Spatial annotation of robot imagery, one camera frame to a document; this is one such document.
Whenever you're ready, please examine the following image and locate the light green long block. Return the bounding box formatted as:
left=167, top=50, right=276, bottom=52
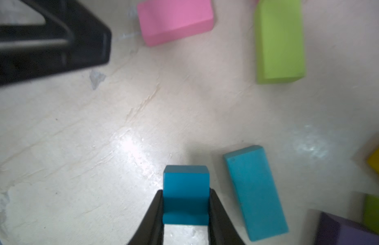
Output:
left=254, top=0, right=307, bottom=84

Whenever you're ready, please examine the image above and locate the pink long block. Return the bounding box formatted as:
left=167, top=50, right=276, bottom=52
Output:
left=137, top=0, right=215, bottom=47

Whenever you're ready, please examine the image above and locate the small teal cube block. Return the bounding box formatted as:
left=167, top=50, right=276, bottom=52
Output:
left=163, top=165, right=210, bottom=226

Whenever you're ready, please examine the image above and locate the purple block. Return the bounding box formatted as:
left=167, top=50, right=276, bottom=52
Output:
left=314, top=212, right=379, bottom=245

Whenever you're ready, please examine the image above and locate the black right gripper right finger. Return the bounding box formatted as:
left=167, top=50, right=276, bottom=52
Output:
left=208, top=189, right=245, bottom=245

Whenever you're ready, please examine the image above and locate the teal long block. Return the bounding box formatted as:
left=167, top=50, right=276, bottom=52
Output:
left=224, top=146, right=289, bottom=242

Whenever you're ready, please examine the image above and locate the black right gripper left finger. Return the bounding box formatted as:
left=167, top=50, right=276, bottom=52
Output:
left=128, top=190, right=164, bottom=245

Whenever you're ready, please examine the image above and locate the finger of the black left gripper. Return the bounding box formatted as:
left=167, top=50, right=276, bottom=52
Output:
left=0, top=1, right=112, bottom=87

